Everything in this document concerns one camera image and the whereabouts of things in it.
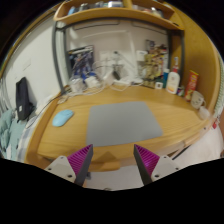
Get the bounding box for grey metal desk frame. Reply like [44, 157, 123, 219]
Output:
[51, 20, 186, 97]

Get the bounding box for white power strip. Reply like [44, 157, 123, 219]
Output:
[113, 77, 144, 87]

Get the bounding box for red snack can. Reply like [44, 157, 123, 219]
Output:
[184, 69, 200, 102]

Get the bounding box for white wall socket plate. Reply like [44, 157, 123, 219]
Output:
[99, 50, 113, 63]
[112, 49, 125, 63]

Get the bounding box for wooden shelf unit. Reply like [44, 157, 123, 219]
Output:
[53, 0, 185, 32]

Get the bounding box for white wall box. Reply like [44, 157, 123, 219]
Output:
[135, 49, 149, 63]

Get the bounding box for robot model kit box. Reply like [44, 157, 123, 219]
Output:
[67, 45, 95, 80]

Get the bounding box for grey mouse pad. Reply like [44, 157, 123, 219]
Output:
[85, 101, 164, 148]

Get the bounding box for light blue computer mouse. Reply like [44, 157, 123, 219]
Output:
[51, 109, 75, 128]

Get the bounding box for colourful printed toy box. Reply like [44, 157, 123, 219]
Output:
[144, 39, 170, 80]

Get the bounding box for white cable bundle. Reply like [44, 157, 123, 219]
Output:
[61, 59, 144, 98]

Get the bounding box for brown tree figurine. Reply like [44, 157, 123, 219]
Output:
[145, 53, 162, 81]

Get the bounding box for clear plastic container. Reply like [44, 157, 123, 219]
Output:
[69, 77, 84, 93]

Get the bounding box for white pump lotion bottle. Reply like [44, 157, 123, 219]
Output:
[165, 65, 181, 95]

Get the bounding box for teal pillow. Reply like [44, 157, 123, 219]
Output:
[0, 109, 16, 158]

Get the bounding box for white charger block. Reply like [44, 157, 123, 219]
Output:
[84, 76, 100, 90]

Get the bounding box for white printed mug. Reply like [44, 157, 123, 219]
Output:
[190, 90, 207, 110]

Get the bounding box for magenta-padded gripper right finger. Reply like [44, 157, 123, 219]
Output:
[133, 143, 183, 186]

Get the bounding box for black backpack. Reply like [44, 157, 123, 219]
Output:
[15, 76, 35, 122]

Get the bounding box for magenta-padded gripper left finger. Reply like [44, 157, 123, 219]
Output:
[44, 143, 94, 187]

